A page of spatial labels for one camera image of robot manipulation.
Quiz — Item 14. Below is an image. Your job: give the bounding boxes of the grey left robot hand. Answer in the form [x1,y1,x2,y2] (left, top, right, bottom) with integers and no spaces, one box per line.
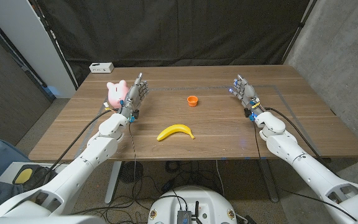
[116,72,150,123]

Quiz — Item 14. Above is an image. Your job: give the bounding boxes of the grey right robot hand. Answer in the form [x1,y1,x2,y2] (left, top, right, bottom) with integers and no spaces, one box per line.
[228,73,265,122]

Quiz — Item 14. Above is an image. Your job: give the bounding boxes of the pink plastic piggy bank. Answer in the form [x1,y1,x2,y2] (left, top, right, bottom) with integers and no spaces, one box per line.
[106,80,129,109]

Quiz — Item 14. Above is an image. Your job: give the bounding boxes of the yellow toy banana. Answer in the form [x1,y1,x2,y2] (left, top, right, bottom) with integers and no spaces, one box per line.
[156,124,196,142]

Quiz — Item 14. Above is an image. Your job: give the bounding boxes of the small orange cup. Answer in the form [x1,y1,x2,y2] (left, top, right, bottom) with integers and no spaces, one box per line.
[186,95,199,108]

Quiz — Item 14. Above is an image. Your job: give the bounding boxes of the white power strip box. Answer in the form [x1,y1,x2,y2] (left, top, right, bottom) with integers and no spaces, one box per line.
[88,62,115,74]

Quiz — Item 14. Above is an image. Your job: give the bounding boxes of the black round floor fan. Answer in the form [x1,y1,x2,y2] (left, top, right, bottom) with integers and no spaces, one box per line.
[119,161,144,184]

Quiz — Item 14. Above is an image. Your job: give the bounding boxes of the black backdrop curtain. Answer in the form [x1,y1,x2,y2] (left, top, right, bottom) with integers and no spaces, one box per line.
[29,0,318,86]

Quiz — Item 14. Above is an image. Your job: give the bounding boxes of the black backdrop stand pole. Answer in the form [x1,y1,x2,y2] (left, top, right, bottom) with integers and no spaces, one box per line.
[28,0,80,90]
[281,0,318,65]

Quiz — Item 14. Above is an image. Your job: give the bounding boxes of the white table leg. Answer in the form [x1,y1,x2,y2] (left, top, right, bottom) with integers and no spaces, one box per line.
[104,161,123,205]

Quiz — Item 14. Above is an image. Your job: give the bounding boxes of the grey table leg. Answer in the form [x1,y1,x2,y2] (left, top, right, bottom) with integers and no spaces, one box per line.
[258,160,280,203]

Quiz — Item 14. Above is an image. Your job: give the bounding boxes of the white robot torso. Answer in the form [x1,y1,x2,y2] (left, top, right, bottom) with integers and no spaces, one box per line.
[147,185,238,224]

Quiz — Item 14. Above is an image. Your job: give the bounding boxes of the tall white panel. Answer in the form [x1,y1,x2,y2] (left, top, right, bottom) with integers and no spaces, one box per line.
[0,0,77,99]

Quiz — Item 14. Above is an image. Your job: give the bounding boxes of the white pedal platform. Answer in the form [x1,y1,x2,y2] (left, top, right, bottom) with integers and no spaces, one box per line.
[0,161,70,185]

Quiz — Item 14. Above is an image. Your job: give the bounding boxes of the thin black left wrist cable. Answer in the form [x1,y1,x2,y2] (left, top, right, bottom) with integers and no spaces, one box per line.
[127,121,138,206]

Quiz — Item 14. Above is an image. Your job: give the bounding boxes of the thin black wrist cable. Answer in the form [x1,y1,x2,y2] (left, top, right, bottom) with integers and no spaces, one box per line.
[127,121,138,206]
[252,123,358,222]

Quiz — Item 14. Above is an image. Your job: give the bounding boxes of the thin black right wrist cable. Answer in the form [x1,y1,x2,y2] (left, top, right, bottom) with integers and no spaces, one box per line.
[252,123,358,222]

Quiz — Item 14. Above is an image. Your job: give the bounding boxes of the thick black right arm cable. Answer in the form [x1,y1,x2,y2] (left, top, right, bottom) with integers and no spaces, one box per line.
[264,107,323,160]

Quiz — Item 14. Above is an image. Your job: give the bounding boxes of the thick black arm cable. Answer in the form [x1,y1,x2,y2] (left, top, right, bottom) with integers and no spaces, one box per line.
[32,108,114,187]
[264,107,323,160]

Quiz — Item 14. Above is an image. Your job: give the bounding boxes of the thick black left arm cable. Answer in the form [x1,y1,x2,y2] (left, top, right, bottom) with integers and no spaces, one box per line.
[32,108,114,187]

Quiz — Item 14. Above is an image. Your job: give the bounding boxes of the black coiled floor cable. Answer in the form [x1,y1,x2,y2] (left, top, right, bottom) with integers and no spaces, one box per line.
[165,160,183,174]

